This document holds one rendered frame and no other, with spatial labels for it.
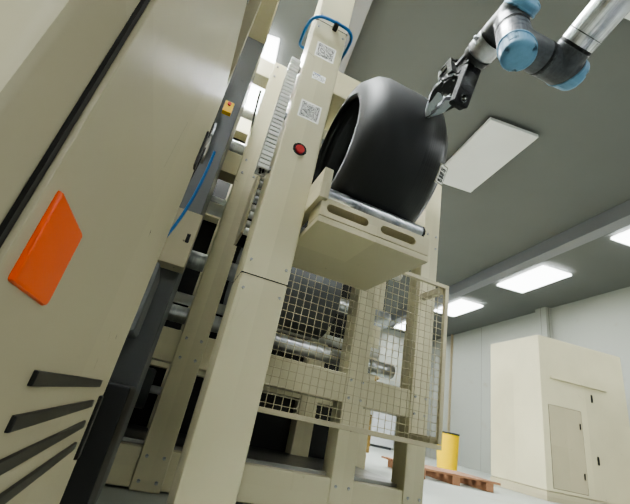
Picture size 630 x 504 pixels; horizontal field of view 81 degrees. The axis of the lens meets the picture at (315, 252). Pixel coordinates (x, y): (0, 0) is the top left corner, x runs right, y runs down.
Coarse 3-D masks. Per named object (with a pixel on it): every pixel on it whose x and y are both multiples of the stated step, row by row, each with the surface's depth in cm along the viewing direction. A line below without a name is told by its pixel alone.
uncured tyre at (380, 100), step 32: (352, 96) 130; (384, 96) 110; (416, 96) 117; (352, 128) 154; (384, 128) 106; (416, 128) 110; (320, 160) 152; (352, 160) 109; (384, 160) 107; (416, 160) 109; (352, 192) 110; (384, 192) 110; (416, 192) 112
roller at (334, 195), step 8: (336, 192) 107; (336, 200) 106; (344, 200) 107; (352, 200) 108; (360, 208) 108; (368, 208) 109; (376, 208) 110; (376, 216) 110; (384, 216) 110; (392, 216) 112; (400, 224) 112; (408, 224) 113; (416, 224) 115; (416, 232) 114; (424, 232) 115
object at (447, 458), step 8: (448, 432) 600; (448, 440) 596; (456, 440) 598; (448, 448) 592; (456, 448) 594; (440, 456) 594; (448, 456) 587; (456, 456) 590; (440, 464) 589; (448, 464) 583; (456, 464) 587
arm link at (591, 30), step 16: (592, 0) 78; (608, 0) 75; (624, 0) 74; (592, 16) 77; (608, 16) 76; (624, 16) 77; (576, 32) 80; (592, 32) 78; (608, 32) 78; (560, 48) 82; (576, 48) 80; (592, 48) 80; (560, 64) 83; (576, 64) 82; (544, 80) 87; (560, 80) 85; (576, 80) 85
